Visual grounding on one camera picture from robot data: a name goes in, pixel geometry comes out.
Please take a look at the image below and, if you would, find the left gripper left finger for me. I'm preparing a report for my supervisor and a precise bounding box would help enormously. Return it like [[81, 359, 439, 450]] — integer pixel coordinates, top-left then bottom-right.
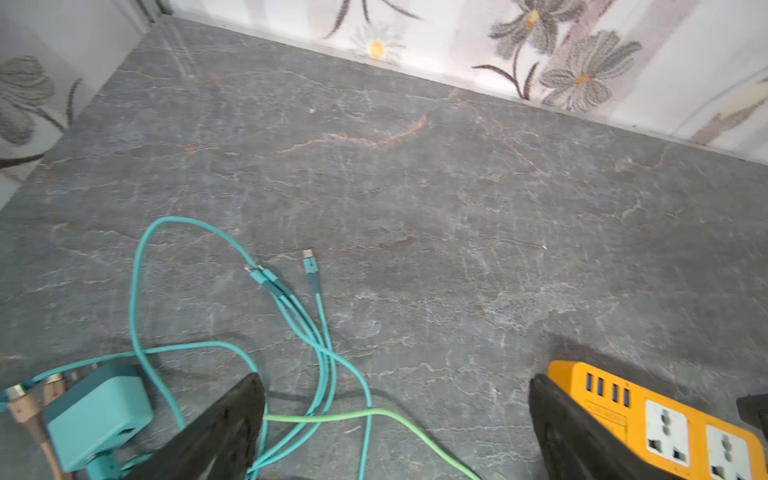
[[127, 373, 265, 480]]

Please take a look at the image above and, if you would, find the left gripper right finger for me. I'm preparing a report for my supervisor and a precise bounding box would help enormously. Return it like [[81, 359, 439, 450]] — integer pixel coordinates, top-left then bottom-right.
[[528, 374, 675, 480]]

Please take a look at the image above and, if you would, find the orange power strip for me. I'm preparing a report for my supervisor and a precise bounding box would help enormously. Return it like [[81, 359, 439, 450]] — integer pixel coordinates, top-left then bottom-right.
[[548, 360, 767, 479]]

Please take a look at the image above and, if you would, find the teal USB charger plug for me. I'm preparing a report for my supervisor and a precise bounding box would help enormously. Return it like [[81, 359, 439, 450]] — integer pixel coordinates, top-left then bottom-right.
[[43, 363, 153, 479]]

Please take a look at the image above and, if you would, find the light green charging cable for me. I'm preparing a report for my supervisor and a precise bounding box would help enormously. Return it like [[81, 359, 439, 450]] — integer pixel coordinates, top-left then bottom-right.
[[262, 407, 481, 480]]

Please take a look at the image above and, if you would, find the teal multi-head charging cable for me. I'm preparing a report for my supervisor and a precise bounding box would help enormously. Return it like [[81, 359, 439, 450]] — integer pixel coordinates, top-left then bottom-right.
[[0, 217, 374, 480]]

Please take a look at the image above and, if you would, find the pink charging cable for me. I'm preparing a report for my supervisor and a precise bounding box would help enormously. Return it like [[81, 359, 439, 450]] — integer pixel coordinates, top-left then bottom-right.
[[4, 371, 76, 480]]

